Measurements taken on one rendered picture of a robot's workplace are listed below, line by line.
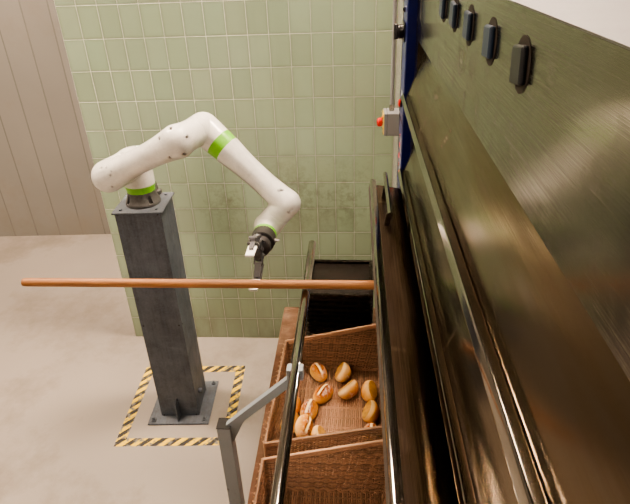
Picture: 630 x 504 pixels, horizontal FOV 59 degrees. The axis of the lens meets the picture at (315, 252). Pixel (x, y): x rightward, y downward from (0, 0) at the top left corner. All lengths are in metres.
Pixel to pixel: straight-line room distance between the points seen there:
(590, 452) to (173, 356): 2.47
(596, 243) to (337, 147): 2.45
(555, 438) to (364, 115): 2.40
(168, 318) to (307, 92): 1.29
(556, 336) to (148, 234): 2.08
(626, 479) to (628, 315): 0.13
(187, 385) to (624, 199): 2.67
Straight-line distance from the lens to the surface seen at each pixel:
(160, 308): 2.70
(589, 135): 0.53
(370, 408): 2.15
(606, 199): 0.50
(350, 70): 2.80
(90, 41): 3.05
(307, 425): 2.10
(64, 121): 4.88
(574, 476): 0.56
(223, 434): 1.72
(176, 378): 2.96
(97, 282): 2.01
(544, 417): 0.61
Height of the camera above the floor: 2.18
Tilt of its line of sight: 29 degrees down
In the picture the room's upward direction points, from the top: 2 degrees counter-clockwise
